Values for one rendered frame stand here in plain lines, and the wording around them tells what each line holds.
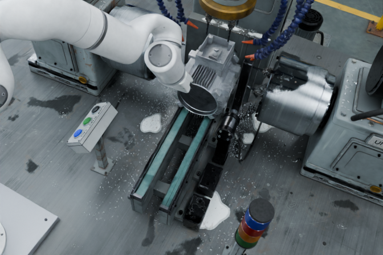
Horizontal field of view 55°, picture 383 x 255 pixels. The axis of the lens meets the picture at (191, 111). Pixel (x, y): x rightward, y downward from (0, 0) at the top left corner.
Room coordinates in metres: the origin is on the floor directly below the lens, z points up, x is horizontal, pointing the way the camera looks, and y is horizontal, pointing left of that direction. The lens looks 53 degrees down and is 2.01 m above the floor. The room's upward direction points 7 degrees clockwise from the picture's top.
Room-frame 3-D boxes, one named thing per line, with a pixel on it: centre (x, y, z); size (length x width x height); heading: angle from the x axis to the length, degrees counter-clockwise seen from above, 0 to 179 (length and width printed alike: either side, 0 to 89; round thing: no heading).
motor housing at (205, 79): (0.91, -0.05, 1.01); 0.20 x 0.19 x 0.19; 162
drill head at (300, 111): (0.85, -0.38, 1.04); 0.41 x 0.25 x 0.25; 73
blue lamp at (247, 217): (0.35, -0.19, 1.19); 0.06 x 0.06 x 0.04
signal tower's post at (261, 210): (0.35, -0.19, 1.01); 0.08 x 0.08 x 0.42; 73
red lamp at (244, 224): (0.35, -0.19, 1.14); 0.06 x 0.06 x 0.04
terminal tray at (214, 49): (0.95, -0.06, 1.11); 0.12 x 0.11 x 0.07; 162
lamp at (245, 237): (0.35, -0.19, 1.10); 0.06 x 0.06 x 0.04
